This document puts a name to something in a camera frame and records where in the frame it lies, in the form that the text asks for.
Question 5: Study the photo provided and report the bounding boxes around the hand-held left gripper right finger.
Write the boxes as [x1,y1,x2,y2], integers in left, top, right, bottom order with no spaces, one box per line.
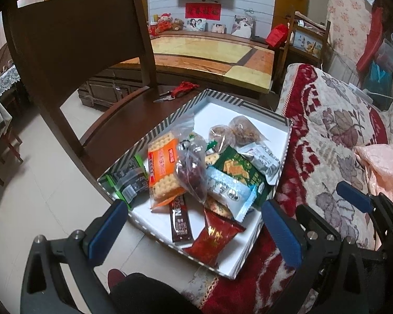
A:
[261,199,370,314]

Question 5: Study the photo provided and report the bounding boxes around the wooden side shelf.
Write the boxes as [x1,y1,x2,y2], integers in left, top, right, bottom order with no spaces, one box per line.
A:
[283,11,331,69]

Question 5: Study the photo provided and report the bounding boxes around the black and green snack packet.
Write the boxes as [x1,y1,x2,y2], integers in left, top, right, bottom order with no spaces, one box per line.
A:
[105,155,151,210]

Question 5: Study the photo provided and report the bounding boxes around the small couple photo frame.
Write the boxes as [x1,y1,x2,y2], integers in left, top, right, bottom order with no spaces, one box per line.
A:
[186,18,207,32]

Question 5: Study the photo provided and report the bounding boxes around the dark wooden chair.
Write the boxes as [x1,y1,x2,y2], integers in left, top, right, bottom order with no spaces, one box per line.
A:
[2,0,210,190]

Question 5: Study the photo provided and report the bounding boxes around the large wedding photo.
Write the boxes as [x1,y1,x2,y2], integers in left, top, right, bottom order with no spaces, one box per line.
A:
[231,15,256,38]

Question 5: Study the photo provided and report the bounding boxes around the red wall banner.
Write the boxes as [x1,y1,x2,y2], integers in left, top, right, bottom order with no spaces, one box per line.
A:
[185,3,221,21]

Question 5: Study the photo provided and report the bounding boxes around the red-handled scissors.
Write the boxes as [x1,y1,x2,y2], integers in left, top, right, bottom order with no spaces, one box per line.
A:
[152,81,200,103]

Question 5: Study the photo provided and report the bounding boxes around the light blue white snack packet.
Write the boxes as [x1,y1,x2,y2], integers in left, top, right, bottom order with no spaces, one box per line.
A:
[203,165,259,223]

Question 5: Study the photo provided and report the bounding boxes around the dark green cracker packet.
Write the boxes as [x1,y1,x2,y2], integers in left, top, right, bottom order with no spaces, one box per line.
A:
[213,145,266,203]

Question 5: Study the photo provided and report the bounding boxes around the person's dark trouser leg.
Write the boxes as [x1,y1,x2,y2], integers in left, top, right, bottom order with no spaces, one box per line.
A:
[110,271,204,314]

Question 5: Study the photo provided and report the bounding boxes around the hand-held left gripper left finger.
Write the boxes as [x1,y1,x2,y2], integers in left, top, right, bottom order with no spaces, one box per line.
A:
[20,199,129,314]

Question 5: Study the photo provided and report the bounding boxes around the red candy packet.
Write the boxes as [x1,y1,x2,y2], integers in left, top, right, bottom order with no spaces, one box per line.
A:
[183,208,247,267]

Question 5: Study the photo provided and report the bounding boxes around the person's red shoe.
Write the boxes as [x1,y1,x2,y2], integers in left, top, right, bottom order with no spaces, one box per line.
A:
[107,268,127,290]

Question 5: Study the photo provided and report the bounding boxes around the clear bag of walnuts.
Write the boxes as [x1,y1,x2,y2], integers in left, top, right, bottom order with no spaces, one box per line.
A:
[208,114,271,148]

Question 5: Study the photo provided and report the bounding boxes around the clear bag of red dates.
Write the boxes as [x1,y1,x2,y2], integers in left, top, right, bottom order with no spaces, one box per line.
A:
[172,113,208,203]

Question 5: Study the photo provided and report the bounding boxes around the red paper bag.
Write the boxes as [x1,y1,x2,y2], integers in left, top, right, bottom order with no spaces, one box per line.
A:
[266,24,289,46]

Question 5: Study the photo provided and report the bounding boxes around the red cloth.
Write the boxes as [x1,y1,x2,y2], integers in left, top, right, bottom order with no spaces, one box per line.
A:
[357,7,385,71]

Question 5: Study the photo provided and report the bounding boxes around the striped cardboard box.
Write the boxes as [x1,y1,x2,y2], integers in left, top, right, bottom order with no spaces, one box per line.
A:
[96,88,293,280]

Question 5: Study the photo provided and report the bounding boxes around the lace tablecloth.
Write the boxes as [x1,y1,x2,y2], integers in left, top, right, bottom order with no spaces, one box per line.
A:
[0,65,22,99]

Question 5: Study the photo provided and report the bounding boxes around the pink blanket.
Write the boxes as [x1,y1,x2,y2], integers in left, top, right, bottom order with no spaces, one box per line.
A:
[354,144,393,203]

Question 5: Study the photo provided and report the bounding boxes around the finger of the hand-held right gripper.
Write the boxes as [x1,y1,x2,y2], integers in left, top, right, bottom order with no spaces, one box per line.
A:
[296,204,344,246]
[336,181,393,236]

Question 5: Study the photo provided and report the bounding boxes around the clear green-edged cracker packet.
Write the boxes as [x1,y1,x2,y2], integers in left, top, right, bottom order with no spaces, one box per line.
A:
[203,139,221,166]

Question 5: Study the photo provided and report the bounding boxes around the brown coffee stick sachet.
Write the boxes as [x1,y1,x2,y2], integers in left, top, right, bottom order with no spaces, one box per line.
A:
[168,194,194,244]

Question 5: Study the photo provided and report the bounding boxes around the blue plastic bag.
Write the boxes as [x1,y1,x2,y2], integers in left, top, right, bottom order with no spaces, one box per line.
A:
[363,60,393,95]

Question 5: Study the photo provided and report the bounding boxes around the grey white snack packet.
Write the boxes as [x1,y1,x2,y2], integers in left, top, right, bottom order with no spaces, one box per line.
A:
[237,144,280,179]

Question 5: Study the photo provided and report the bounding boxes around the orange cracker pack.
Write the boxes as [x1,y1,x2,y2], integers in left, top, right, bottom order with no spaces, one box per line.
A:
[147,132,187,210]

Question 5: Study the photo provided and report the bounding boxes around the speckled snack packet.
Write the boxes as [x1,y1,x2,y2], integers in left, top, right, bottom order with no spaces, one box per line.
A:
[203,196,234,220]

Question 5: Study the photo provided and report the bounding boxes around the floral sofa cover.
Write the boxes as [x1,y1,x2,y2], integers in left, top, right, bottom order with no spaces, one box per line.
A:
[326,0,393,128]

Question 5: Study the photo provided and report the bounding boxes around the red plush toy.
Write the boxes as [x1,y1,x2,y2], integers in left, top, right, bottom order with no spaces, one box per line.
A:
[155,12,172,32]

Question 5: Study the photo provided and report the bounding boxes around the red floral plush blanket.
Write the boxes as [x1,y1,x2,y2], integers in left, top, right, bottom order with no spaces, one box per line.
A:
[196,62,393,314]

